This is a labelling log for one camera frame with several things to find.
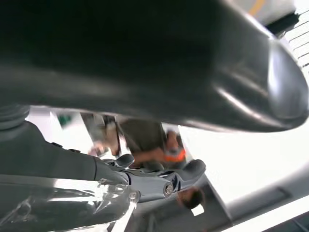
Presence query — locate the stainless steel workbench table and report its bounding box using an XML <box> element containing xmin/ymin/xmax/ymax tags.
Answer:
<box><xmin>106</xmin><ymin>166</ymin><xmax>309</xmax><ymax>232</ymax></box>

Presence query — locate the person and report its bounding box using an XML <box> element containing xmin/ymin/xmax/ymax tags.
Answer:
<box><xmin>88</xmin><ymin>114</ymin><xmax>188</xmax><ymax>172</ymax></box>

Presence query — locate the small green object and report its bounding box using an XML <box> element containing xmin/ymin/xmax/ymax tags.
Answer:
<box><xmin>57</xmin><ymin>114</ymin><xmax>72</xmax><ymax>127</ymax></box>

